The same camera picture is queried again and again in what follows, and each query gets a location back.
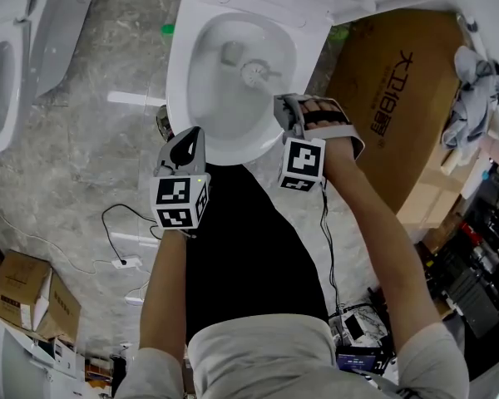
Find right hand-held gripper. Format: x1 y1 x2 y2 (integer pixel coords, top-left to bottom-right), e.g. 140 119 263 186
273 93 366 193

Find green plastic piece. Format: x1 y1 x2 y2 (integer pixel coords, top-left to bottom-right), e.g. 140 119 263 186
327 22 353 44

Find black smartphone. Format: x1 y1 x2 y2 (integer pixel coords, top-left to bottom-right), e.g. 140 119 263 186
340 312 366 341

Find cluttered equipment desk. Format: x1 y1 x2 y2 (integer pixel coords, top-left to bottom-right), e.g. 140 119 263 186
415 160 499 384

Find white short tube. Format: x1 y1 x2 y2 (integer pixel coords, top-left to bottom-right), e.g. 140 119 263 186
440 150 461 176

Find marble pattern tray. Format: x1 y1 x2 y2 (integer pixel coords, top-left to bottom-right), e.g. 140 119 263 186
328 303 394 349

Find black floor cable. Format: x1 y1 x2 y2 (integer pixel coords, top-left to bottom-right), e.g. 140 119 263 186
101 203 164 266

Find person's black trousers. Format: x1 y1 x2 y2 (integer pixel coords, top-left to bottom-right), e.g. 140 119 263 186
185 164 332 345

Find grey crumpled cloth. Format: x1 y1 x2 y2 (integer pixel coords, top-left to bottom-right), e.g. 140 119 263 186
440 46 499 150

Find person's right forearm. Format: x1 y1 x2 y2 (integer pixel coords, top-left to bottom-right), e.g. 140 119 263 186
322 139 446 351

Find white toilet brush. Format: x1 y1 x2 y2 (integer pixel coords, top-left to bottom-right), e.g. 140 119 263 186
240 58 283 86

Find person's right hand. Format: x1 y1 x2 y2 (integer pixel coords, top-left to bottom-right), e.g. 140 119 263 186
301 99 349 131

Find white toilet with boxy tank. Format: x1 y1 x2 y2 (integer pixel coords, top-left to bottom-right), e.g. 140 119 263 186
0 0 103 153

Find white tankless toilet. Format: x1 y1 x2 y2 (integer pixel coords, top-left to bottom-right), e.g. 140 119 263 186
165 0 457 168

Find person's left shoe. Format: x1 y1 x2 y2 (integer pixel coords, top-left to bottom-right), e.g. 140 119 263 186
156 105 176 143

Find white glossy appliance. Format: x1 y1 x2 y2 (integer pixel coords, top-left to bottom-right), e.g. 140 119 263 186
0 309 88 399

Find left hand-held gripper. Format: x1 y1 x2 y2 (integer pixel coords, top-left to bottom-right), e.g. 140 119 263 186
149 126 212 231

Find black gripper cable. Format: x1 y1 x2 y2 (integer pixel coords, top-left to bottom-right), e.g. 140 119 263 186
318 180 347 320

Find person's left forearm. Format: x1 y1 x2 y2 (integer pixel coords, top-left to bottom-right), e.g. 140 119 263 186
139 229 191 366

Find small dark monitor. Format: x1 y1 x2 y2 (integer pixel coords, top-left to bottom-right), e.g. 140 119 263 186
335 347 384 376

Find person's grey sweatshirt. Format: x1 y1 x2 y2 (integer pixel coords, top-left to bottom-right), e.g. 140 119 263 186
116 316 471 399

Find large cardboard box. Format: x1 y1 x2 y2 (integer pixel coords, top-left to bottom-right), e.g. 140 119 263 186
326 8 479 229

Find white power adaptor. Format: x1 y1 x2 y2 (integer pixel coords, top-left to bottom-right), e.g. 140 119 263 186
111 255 143 270

